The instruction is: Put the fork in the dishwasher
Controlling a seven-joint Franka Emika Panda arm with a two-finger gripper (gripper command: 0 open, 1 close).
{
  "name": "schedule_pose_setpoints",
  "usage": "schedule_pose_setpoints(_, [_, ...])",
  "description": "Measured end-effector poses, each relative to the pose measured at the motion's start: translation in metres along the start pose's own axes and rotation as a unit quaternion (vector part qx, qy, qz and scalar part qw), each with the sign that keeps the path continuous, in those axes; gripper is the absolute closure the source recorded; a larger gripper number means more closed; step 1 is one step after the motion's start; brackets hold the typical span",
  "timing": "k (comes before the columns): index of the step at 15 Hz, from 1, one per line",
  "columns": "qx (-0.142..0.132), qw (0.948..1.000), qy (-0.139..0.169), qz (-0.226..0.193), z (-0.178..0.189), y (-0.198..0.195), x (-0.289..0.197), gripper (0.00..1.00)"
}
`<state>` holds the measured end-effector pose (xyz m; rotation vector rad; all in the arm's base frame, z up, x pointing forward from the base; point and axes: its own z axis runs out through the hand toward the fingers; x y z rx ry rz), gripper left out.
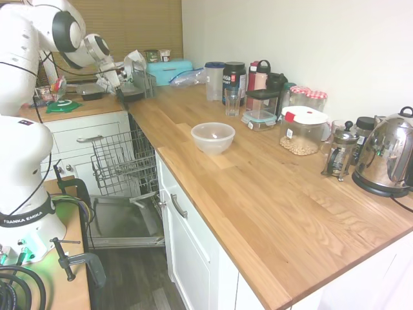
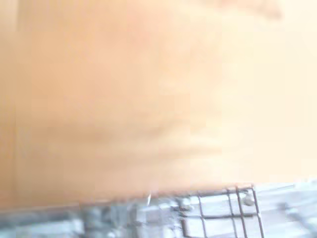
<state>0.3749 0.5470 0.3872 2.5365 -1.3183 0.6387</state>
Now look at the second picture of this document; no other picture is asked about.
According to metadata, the wire dishwasher rack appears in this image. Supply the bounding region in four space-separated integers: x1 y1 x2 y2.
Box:
0 182 317 238

